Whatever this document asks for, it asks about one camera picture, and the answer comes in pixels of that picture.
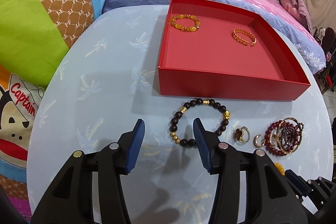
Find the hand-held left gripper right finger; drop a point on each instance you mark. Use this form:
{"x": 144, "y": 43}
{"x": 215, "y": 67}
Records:
{"x": 203, "y": 145}

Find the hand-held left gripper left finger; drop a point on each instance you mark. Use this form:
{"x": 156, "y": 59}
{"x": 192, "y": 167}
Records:
{"x": 135, "y": 145}

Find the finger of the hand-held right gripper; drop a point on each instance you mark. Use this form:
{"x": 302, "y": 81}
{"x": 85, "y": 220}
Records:
{"x": 295, "y": 183}

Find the purple bead flower ornament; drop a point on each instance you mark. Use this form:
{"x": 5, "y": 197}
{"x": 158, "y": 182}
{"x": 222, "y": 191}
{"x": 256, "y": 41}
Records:
{"x": 290, "y": 134}

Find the gold hoop earring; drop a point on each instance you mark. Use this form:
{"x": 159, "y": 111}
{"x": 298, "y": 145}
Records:
{"x": 254, "y": 140}
{"x": 263, "y": 144}

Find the plain gold bangle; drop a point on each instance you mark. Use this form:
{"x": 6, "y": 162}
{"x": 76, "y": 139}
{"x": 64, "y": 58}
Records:
{"x": 288, "y": 118}

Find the red cardboard box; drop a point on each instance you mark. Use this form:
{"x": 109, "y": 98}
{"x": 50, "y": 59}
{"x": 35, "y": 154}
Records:
{"x": 223, "y": 64}

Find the colourful monkey print blanket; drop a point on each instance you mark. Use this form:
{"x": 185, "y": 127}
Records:
{"x": 31, "y": 30}

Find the purple quilted cloth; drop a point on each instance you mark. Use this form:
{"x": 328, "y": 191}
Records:
{"x": 294, "y": 1}

